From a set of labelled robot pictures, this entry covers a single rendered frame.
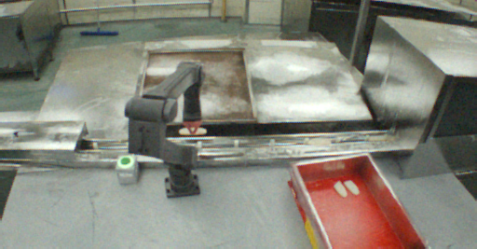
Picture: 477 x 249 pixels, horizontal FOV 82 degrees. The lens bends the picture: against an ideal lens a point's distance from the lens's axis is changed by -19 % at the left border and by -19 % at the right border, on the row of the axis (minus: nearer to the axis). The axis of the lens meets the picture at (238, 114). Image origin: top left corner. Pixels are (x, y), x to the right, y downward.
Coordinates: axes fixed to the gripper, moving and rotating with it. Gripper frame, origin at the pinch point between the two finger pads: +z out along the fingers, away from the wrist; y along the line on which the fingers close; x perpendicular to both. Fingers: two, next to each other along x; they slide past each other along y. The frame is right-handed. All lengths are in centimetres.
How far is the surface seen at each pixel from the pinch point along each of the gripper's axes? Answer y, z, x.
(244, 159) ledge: -8.9, 7.2, -18.4
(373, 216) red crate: -38, 11, -60
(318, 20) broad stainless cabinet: 165, 18, -103
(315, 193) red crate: -24.6, 10.9, -42.2
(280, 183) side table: -18.1, 11.3, -30.8
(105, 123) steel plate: 19.3, 11.5, 40.4
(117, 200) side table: -24.7, 11.2, 26.9
